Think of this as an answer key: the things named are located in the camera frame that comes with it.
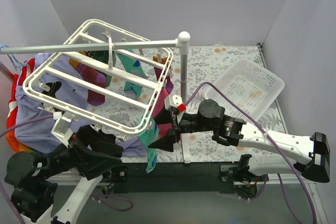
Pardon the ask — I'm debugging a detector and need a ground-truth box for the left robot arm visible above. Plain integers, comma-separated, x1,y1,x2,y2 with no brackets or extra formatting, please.
5,125,124,223

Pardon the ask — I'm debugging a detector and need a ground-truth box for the white plastic basket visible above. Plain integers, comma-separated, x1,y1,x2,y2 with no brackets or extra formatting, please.
213,59,285,121

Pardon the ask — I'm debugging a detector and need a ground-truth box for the lavender shirt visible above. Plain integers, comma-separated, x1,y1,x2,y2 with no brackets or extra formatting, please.
14,52,148,158

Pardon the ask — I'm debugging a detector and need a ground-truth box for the floral table mat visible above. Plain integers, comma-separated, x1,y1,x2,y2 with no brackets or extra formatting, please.
86,46,294,163

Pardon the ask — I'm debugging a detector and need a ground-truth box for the white sock drying hanger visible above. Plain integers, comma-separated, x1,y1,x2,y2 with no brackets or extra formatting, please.
23,19,173,127

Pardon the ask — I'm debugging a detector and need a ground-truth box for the blue wire hanger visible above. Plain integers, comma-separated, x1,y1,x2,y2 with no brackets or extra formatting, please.
6,54,23,72

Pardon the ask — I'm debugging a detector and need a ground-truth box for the magenta purple sock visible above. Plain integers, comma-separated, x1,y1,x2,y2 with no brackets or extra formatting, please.
68,58,108,106

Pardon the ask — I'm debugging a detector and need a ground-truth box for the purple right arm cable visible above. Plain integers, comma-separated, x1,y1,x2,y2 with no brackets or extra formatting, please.
183,82,320,224

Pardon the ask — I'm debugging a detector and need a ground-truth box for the dark green sock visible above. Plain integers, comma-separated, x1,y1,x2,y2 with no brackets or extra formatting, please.
92,50,109,64

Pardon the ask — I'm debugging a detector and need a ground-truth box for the teal patterned sock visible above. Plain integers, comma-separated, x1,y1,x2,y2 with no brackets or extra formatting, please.
138,114,159,173

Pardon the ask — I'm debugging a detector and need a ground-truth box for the yellow orange sock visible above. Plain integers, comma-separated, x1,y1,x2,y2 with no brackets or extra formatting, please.
69,51,87,69

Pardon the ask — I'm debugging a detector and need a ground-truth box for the pink sock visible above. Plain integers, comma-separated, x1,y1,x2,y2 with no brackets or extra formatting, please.
152,88,171,139

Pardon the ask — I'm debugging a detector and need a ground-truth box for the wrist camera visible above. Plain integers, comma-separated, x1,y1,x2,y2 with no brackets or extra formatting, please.
51,112,76,147
164,94,186,112

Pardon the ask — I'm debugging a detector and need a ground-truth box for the grey clothes rack stand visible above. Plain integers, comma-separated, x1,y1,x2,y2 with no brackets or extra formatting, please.
0,31,194,164

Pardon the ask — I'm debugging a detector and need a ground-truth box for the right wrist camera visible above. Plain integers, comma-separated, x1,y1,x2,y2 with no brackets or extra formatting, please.
164,94,186,112

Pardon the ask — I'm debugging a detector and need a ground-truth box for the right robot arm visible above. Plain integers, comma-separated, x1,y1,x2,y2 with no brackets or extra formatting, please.
149,99,330,183

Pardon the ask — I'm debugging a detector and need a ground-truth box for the red rainbow garment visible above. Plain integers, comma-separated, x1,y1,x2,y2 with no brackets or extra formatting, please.
6,57,35,153

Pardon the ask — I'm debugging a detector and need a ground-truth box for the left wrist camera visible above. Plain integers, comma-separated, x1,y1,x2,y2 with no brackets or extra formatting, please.
51,112,76,147

